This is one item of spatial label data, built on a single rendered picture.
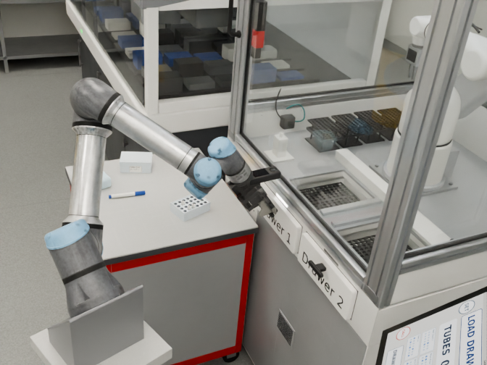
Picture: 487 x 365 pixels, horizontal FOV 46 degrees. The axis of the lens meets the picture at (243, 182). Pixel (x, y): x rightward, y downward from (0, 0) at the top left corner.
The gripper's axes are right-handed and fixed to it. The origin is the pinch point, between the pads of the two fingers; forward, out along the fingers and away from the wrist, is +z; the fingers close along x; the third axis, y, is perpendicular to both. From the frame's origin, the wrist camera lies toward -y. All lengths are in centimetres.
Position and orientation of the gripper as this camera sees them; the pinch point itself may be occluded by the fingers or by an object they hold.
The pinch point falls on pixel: (273, 207)
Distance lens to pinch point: 195.3
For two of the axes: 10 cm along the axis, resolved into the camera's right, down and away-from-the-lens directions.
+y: -7.9, 6.1, -0.1
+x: 4.1, 5.1, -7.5
